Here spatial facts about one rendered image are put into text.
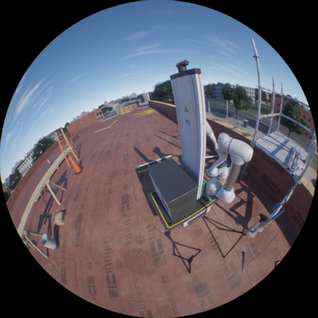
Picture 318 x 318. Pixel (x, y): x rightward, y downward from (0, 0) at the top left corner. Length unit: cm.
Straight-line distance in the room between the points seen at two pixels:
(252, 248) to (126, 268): 182
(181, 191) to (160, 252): 103
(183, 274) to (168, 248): 46
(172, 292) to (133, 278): 55
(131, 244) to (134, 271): 45
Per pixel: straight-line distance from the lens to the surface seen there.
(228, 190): 119
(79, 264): 246
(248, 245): 190
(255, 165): 244
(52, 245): 298
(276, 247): 224
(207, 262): 168
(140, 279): 179
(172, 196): 96
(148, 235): 176
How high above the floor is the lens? 164
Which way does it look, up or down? 36 degrees down
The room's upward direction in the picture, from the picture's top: 14 degrees counter-clockwise
